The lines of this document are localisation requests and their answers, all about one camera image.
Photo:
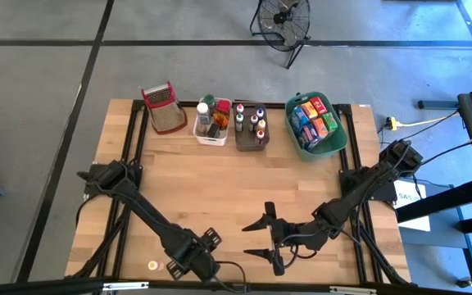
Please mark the black floor fan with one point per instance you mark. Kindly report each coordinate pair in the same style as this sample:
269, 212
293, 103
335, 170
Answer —
284, 18

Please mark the green Apple Jacks cereal box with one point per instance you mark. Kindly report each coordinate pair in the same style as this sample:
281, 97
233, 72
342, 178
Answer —
329, 121

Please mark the black aluminium table frame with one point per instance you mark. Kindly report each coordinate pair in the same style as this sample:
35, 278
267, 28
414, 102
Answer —
195, 103

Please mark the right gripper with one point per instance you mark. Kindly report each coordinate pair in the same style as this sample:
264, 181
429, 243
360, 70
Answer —
285, 237

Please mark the red Froot Loops cereal box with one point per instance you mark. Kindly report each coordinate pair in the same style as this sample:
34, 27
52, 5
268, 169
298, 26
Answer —
319, 105

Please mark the pink food colouring bottle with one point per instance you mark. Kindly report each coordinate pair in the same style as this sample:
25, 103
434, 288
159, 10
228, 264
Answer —
240, 108

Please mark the teal plastic bin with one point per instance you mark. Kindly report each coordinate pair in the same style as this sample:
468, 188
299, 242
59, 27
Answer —
334, 143

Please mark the black rig beam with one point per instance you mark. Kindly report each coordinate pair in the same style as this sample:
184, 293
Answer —
55, 287

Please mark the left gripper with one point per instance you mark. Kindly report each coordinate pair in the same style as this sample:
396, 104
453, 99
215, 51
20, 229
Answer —
195, 256

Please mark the white plastic bin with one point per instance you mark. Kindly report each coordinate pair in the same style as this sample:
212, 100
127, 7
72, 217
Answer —
215, 142

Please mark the grey translucent plastic bin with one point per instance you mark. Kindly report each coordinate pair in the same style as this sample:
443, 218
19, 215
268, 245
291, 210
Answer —
247, 141

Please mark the purple food colouring bottle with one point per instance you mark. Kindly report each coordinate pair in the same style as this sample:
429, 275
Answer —
254, 120

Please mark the small yellow-lidded jar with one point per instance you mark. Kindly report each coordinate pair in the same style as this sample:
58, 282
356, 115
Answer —
152, 265

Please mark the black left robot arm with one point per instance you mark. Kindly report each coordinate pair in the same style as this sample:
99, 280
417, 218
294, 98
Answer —
146, 209

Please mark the blue food colouring bottle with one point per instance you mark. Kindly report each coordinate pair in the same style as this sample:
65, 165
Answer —
260, 111

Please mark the white paper sheet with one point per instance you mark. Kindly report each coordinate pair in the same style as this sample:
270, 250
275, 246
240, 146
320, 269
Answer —
416, 221

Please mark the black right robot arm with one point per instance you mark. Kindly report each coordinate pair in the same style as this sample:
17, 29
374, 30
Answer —
367, 180

